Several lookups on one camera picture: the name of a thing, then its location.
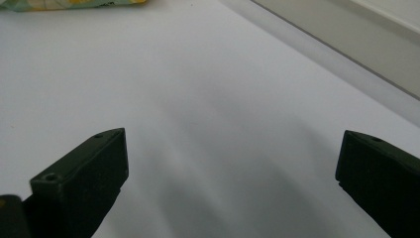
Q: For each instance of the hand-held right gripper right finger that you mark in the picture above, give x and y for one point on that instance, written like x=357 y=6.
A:
x=379 y=175

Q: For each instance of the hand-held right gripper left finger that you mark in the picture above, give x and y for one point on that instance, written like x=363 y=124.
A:
x=85 y=178

